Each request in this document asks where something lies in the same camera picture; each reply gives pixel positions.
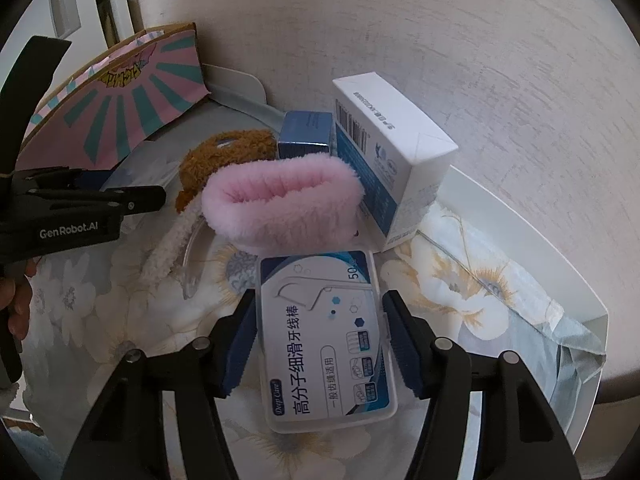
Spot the white fluffy hair band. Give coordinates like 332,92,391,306
140,195,202,286

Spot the brown fluffy hair tie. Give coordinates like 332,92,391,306
174,128,279,215

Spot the white blue carton box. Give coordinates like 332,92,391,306
333,73,458,252

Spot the pink fluffy headband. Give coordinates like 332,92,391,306
201,153,364,256

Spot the person's left hand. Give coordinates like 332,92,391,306
0,259,37,340

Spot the small dark blue box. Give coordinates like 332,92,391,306
278,110,333,159

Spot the clear floss pick box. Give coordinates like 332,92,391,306
256,250,397,434

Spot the pink teal cardboard box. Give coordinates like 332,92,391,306
16,23,208,170

